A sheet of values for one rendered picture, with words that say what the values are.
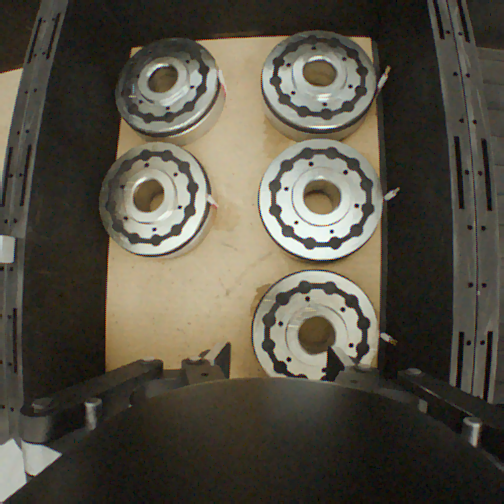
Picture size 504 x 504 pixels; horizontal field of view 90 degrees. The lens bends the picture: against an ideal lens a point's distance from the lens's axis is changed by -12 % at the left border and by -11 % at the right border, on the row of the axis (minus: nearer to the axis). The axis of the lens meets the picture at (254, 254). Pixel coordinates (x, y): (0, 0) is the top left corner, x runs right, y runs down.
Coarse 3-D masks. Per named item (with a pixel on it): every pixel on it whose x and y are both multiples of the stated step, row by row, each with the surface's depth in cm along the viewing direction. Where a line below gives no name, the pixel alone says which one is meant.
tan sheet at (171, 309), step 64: (256, 64) 27; (128, 128) 28; (256, 128) 27; (256, 192) 26; (320, 192) 26; (128, 256) 27; (192, 256) 27; (256, 256) 26; (128, 320) 27; (192, 320) 26; (320, 320) 25
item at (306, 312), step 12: (300, 312) 22; (312, 312) 22; (324, 312) 22; (336, 312) 22; (288, 324) 22; (300, 324) 22; (336, 324) 21; (288, 336) 22; (336, 336) 21; (288, 348) 22; (300, 348) 22; (300, 360) 22; (312, 360) 21; (324, 360) 21
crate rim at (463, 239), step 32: (64, 0) 19; (64, 32) 19; (448, 32) 16; (448, 64) 16; (32, 96) 18; (448, 96) 16; (32, 128) 18; (448, 128) 15; (32, 160) 18; (448, 160) 15; (32, 192) 18; (448, 192) 16; (32, 224) 18; (448, 224) 16; (448, 256) 16; (448, 288) 15; (448, 320) 15; (448, 352) 15
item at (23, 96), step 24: (48, 0) 19; (24, 72) 18; (24, 96) 18; (24, 120) 18; (0, 192) 18; (0, 216) 18; (0, 264) 18; (0, 288) 17; (0, 312) 17; (0, 336) 17; (0, 360) 17; (0, 384) 17; (0, 408) 17; (0, 432) 17
